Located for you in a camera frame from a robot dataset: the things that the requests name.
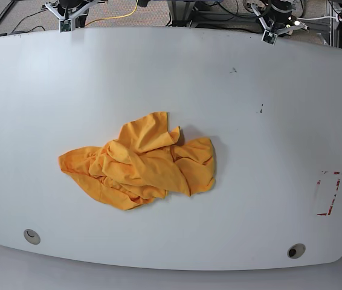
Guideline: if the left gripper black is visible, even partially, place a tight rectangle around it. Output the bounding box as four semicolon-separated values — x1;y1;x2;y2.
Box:
271;0;292;23

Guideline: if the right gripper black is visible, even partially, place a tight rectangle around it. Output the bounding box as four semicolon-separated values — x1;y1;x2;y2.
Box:
59;0;82;8

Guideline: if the orange t-shirt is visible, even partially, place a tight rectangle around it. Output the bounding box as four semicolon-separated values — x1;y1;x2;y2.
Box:
58;112;215;210

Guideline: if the red tape rectangle marking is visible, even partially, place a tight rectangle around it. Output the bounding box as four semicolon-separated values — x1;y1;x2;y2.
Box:
314;171;341;216

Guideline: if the left table grommet hole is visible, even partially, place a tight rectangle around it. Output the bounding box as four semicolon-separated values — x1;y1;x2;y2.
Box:
24;229;40;245

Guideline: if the table grommet hole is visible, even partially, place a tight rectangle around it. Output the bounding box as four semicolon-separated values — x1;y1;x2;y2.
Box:
24;229;40;245
287;243;306;259

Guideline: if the right table grommet hole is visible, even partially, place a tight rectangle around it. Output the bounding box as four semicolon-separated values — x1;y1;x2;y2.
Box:
287;243;306;259

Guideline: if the white cable on floor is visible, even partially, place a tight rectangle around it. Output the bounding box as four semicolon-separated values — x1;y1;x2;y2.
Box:
297;14;340;24

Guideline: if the black cable left floor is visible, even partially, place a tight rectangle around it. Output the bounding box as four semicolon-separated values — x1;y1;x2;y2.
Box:
0;0;60;34

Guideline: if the yellow cable on floor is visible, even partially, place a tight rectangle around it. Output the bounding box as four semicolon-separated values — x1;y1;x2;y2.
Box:
83;0;138;28

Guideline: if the aluminium frame rail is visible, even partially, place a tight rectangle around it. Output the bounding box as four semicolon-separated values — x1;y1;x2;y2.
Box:
167;1;337;34

